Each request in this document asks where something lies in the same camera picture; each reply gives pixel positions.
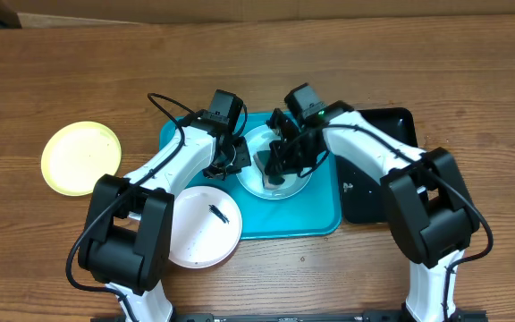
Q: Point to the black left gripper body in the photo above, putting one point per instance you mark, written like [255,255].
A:
[232,164]

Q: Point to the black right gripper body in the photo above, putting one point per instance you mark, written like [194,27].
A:
[282,146]

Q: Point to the light blue plate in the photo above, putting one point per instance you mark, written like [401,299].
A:
[251,178]

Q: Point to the white plate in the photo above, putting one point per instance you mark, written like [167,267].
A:
[206,228]

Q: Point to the yellow plate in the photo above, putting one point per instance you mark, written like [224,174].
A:
[78,155]

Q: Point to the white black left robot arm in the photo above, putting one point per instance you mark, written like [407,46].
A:
[126,239]

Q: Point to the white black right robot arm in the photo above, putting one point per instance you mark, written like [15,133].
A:
[426,202]

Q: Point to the teal plastic tray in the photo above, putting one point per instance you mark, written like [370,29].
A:
[314,210]

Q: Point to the black rectangular tray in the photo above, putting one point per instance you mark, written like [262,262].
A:
[360,195]

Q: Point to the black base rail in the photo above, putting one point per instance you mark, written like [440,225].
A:
[367,316]

